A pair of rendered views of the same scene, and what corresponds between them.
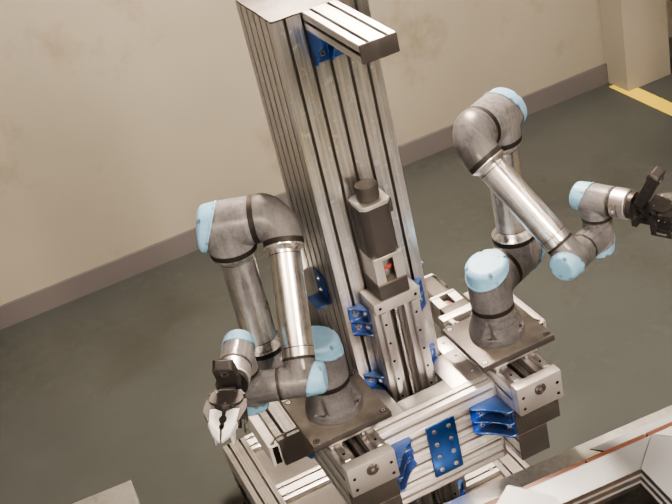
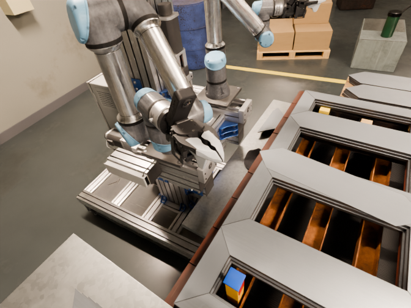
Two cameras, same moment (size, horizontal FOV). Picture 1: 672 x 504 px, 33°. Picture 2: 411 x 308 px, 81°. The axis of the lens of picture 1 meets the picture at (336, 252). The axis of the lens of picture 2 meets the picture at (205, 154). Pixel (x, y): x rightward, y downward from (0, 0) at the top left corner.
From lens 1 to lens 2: 197 cm
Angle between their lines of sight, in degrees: 34
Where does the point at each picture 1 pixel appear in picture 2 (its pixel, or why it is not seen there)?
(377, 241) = (176, 42)
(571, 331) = not seen: hidden behind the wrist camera
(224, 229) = (101, 12)
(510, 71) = not seen: hidden behind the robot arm
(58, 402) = not seen: outside the picture
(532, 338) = (234, 90)
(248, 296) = (124, 77)
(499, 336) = (225, 91)
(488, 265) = (218, 56)
